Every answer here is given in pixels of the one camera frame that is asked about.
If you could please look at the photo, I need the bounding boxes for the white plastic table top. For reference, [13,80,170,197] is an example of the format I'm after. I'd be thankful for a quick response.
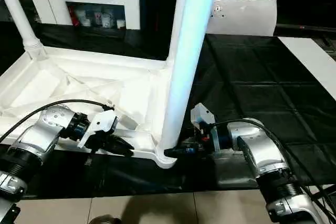
[0,46,179,169]

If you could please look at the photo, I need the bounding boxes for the white plastic table leg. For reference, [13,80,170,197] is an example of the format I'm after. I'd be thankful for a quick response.
[0,0,47,59]
[165,0,191,70]
[157,0,222,157]

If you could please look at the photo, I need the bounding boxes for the grey left robot foot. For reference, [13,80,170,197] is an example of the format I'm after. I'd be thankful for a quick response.
[89,215,122,224]

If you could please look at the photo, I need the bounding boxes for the black work mat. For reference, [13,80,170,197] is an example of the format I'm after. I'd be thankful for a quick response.
[0,22,336,201]

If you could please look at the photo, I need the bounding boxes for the white plastic bag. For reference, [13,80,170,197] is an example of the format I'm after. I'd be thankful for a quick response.
[207,0,278,37]

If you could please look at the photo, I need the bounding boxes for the flat white board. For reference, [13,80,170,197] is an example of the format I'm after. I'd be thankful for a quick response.
[277,36,336,101]

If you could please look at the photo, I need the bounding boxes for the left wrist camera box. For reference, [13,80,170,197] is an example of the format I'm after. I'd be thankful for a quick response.
[77,110,120,149]

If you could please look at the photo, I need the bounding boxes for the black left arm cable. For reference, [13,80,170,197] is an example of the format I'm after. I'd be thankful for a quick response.
[0,99,114,143]

